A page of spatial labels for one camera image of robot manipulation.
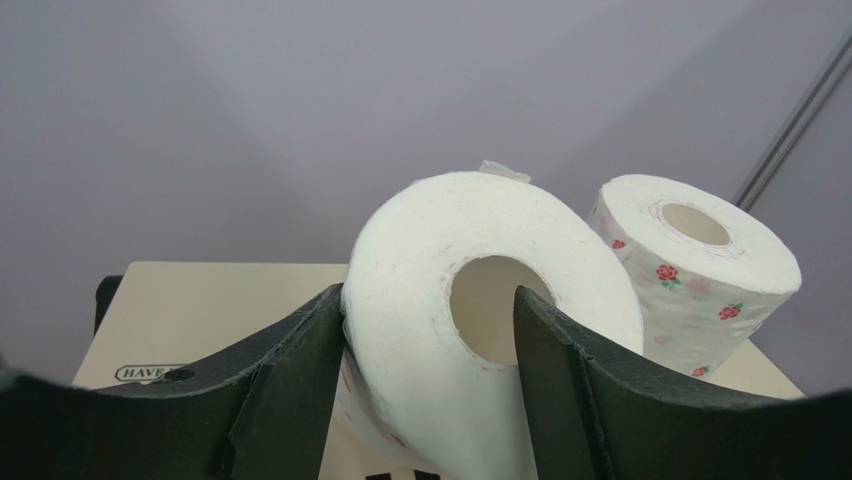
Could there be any plain white paper towel roll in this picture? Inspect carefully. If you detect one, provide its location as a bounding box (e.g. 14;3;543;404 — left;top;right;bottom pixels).
334;171;644;479

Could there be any cream three-tier shelf rack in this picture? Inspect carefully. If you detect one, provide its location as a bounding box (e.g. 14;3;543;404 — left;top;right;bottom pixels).
72;262;804;479

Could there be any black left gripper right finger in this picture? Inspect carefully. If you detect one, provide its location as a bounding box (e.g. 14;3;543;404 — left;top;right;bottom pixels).
513;287;851;479

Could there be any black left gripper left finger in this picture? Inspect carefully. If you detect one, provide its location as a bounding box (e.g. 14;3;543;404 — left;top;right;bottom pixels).
1;285;344;479

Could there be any floral white paper towel roll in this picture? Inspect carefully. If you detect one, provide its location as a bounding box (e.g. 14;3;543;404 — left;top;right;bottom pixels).
587;174;802;379

